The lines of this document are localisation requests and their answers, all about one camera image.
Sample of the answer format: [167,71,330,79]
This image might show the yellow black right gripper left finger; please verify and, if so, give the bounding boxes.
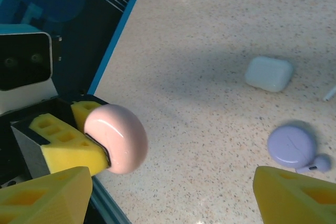
[0,166,92,224]

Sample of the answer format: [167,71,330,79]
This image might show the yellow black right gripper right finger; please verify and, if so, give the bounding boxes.
[253,166,336,224]

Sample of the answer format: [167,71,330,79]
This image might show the pink round earbud charging case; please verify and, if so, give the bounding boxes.
[83,104,149,174]

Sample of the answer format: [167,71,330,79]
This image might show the purple round earbud charging case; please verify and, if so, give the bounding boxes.
[267,125,318,168]

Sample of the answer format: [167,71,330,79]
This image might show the white earbud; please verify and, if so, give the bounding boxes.
[322,84,336,102]

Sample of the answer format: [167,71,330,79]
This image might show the white rectangular earbud charging case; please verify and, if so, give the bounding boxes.
[244,56,294,93]

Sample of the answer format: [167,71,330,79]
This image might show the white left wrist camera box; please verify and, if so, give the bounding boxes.
[0,24,63,116]

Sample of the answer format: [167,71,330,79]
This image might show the aluminium table side rail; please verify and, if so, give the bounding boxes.
[89,176,132,224]

